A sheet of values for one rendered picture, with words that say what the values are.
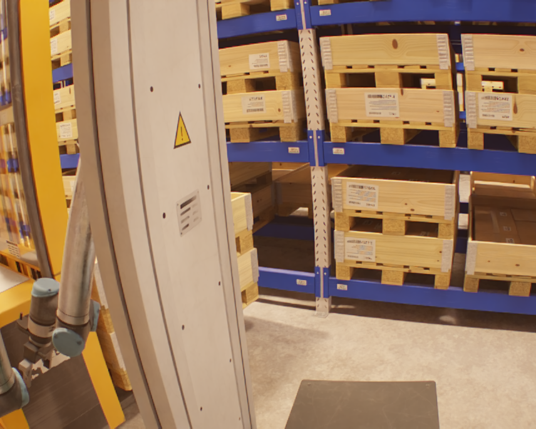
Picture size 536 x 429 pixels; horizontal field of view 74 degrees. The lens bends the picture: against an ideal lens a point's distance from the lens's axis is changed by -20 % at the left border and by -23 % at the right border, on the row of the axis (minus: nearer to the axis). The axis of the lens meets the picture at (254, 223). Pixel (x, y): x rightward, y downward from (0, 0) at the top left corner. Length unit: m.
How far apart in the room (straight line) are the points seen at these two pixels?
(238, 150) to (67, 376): 1.91
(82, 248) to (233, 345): 0.40
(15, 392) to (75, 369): 0.96
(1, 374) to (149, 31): 0.68
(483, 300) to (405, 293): 0.56
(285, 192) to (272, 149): 1.49
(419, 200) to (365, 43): 0.99
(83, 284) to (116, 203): 0.56
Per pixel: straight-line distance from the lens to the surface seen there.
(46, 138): 1.72
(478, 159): 2.56
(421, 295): 2.85
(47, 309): 1.25
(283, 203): 4.35
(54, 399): 1.89
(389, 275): 2.82
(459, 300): 2.85
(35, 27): 1.76
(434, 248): 2.71
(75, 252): 1.00
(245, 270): 2.67
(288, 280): 3.10
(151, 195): 0.53
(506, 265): 2.74
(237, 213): 2.55
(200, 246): 0.67
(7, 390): 0.93
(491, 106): 2.53
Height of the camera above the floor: 1.50
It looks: 17 degrees down
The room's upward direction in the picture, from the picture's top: 5 degrees counter-clockwise
